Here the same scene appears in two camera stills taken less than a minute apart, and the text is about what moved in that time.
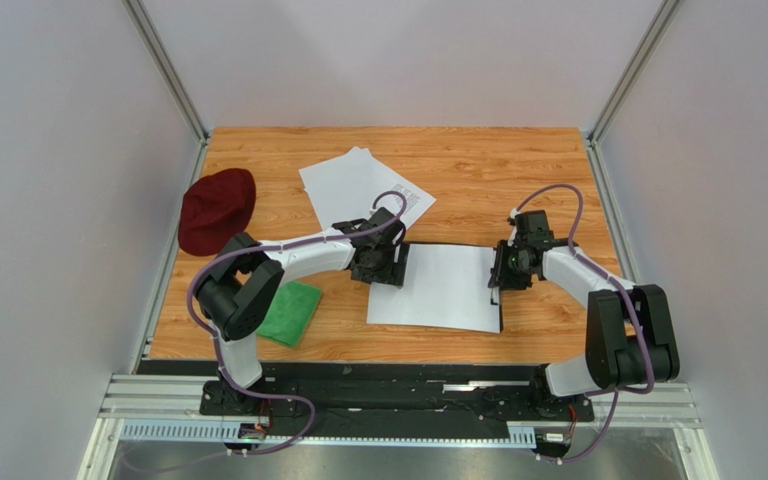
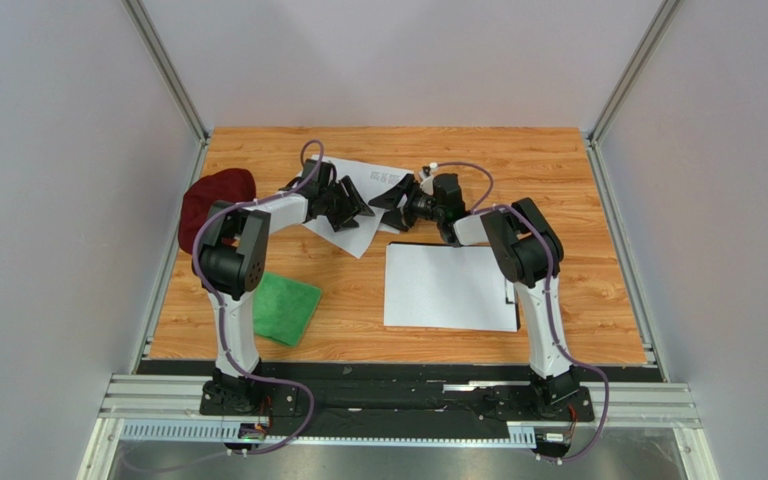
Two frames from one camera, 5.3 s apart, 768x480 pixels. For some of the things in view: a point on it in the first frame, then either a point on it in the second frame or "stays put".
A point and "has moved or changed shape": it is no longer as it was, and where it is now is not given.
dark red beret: [216, 207] stays put
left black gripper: [393, 274] → [342, 220]
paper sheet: [445, 286] has moved or changed shape
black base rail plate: [310, 391] stays put
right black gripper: [500, 267] → [412, 205]
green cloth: [290, 313] stays put
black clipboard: [493, 300] → [447, 244]
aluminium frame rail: [134, 400] stays put
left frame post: [176, 78] stays put
